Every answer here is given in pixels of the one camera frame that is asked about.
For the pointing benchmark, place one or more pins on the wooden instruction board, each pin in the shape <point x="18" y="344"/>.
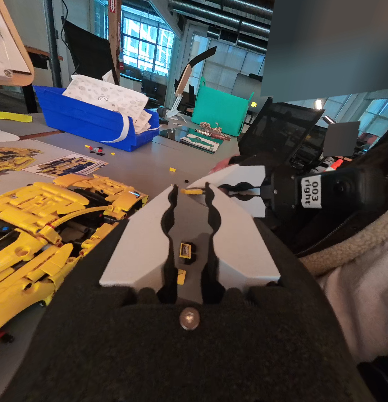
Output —
<point x="8" y="47"/>

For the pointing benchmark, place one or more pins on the yellow toy brick car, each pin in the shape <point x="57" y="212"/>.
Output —
<point x="40" y="201"/>

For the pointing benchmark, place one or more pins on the yellow and black brick assembly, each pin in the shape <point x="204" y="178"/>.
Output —
<point x="185" y="250"/>

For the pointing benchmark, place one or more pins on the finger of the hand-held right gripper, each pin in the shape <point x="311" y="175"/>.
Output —
<point x="256" y="207"/>
<point x="237" y="176"/>

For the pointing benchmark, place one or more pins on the white patterned paper bag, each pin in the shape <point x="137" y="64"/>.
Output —
<point x="103" y="94"/>

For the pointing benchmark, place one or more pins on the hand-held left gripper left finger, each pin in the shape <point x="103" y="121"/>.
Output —
<point x="137" y="251"/>

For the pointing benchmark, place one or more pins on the green plastic bin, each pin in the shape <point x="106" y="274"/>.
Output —
<point x="219" y="110"/>

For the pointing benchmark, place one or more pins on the wooden post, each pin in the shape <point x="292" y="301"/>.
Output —
<point x="114" y="37"/>

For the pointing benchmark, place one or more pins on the large window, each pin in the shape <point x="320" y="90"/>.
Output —
<point x="143" y="44"/>

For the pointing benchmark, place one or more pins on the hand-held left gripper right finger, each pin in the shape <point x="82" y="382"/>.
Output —
<point x="244" y="251"/>

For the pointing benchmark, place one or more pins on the yellow and black small brick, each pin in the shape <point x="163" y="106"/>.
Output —
<point x="190" y="190"/>

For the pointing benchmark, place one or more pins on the white paper strip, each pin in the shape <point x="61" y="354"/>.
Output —
<point x="126" y="132"/>

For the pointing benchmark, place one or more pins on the small printed leaflet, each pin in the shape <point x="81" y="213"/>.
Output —
<point x="65" y="165"/>

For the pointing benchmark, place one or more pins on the yellow paper strip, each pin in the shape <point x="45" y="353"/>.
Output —
<point x="12" y="116"/>

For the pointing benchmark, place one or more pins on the person's right hand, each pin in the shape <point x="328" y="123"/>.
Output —
<point x="222" y="164"/>

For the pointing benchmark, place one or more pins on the grey desk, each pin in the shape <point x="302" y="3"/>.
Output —
<point x="134" y="169"/>

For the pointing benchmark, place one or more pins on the white shirt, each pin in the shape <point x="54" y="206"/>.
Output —
<point x="363" y="307"/>

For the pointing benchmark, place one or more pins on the blue plastic bin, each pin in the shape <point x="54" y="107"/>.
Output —
<point x="81" y="122"/>

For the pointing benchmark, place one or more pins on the green booklet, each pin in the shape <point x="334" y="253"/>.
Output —
<point x="200" y="143"/>

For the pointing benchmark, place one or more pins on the curved wood and black lamp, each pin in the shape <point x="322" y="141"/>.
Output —
<point x="181" y="84"/>

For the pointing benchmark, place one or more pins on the pile of small bricks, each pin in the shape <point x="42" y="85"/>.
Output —
<point x="93" y="150"/>

